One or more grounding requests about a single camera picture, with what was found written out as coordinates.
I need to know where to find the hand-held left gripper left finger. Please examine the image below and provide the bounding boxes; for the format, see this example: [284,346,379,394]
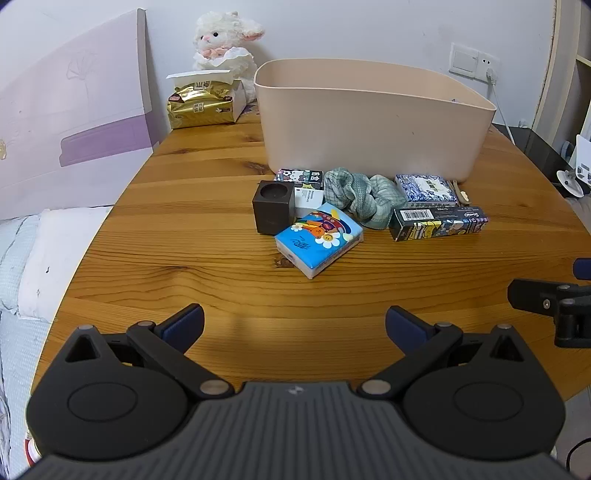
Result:
[64,303,235,401]

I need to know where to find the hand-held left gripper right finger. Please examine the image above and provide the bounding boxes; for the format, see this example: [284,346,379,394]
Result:
[355,305,528,400]

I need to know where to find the long black cartoon box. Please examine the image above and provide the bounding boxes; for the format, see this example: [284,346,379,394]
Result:
[389,206,490,243]

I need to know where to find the small wooden stick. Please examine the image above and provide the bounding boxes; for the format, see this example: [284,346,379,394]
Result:
[447,179,472,206]

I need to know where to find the blue cartoon tissue packet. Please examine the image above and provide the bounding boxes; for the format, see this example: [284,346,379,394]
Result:
[274,202,365,280]

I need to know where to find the black side table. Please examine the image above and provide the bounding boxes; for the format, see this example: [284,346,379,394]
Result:
[492,124,576,199]

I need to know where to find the blue white patterned box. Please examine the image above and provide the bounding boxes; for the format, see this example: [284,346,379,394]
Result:
[394,174,459,208]

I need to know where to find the dark brown cube holder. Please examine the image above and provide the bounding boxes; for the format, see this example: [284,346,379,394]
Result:
[252,180,296,237]

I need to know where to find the green checked scrunchie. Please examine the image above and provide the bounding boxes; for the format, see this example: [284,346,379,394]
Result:
[323,167,410,230]

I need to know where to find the white pillow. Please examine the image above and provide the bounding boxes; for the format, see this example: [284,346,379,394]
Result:
[18,206,112,319]

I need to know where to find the small white box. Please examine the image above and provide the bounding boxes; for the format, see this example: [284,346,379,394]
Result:
[294,185,326,219]

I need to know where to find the light wooden shelf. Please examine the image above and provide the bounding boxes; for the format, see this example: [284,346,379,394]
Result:
[533,28,591,144]

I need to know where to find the light quilted bed cover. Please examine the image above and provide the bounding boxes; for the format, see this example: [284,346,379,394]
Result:
[0,215,52,476]

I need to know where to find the small black cartoon box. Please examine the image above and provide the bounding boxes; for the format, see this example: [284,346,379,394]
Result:
[274,168,326,190]

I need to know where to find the beige plastic storage bin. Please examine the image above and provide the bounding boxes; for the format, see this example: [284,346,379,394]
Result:
[253,58,498,182]

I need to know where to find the gold tissue pack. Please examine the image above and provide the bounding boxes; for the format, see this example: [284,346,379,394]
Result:
[167,79,234,131]

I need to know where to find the gold tissue box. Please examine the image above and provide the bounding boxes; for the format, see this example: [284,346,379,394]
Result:
[166,69,248,123]

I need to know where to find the purple white cardboard board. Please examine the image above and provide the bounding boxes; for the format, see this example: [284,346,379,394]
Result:
[0,8,168,220]

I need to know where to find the white plush sheep toy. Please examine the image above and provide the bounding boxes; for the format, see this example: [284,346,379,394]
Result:
[192,10,266,104]

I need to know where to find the white plug with cable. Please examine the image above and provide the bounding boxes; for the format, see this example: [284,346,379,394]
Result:
[485,68,518,144]

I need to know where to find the white wall switch socket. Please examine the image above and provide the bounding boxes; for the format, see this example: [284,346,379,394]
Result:
[449,42,501,79]

